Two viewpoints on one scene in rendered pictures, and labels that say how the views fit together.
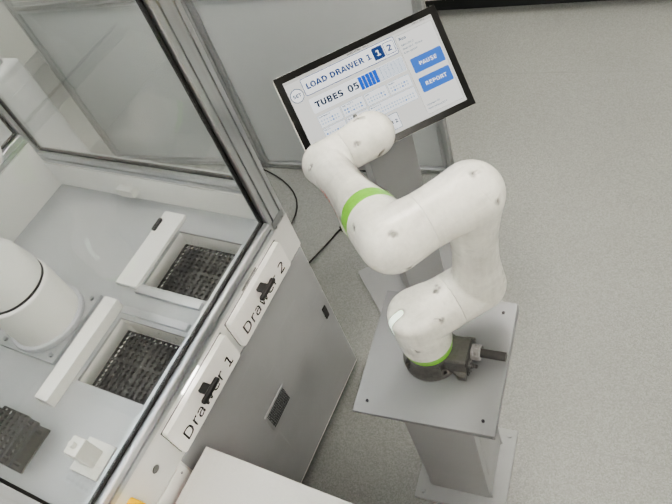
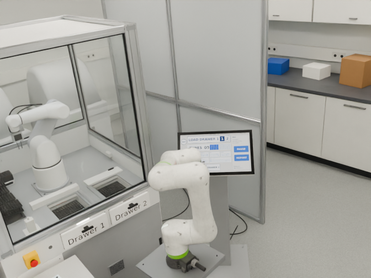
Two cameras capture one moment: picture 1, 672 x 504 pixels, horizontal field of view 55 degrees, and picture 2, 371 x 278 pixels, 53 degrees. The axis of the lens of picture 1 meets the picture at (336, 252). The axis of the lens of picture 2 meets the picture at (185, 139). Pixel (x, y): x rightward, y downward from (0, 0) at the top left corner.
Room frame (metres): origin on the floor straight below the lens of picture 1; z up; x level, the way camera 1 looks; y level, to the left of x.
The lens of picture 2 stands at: (-0.71, -0.48, 2.28)
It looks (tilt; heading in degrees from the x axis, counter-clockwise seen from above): 26 degrees down; 10
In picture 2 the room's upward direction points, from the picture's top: 5 degrees counter-clockwise
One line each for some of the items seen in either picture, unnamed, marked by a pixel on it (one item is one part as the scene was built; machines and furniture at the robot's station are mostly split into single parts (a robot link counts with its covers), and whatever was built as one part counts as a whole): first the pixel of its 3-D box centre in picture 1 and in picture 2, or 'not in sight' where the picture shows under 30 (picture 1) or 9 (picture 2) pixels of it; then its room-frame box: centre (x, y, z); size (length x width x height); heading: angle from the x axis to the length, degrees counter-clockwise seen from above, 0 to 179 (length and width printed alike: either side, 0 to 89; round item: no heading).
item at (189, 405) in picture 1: (203, 391); (85, 230); (0.95, 0.45, 0.87); 0.29 x 0.02 x 0.11; 137
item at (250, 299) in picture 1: (259, 292); (130, 207); (1.18, 0.24, 0.87); 0.29 x 0.02 x 0.11; 137
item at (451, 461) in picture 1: (453, 419); not in sight; (0.84, -0.12, 0.38); 0.30 x 0.30 x 0.76; 53
